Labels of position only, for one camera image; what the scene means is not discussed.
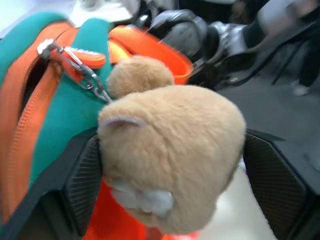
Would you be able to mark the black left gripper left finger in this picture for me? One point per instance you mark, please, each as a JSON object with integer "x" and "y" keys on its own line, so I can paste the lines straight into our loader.
{"x": 82, "y": 185}

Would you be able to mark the silver robot body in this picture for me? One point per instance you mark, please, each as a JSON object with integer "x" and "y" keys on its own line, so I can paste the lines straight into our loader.
{"x": 207, "y": 37}

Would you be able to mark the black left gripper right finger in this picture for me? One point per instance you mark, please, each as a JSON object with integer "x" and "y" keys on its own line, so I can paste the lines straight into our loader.
{"x": 275, "y": 180}

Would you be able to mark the orange and teal backpack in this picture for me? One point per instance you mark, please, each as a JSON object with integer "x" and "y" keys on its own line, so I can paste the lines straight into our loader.
{"x": 60, "y": 120}

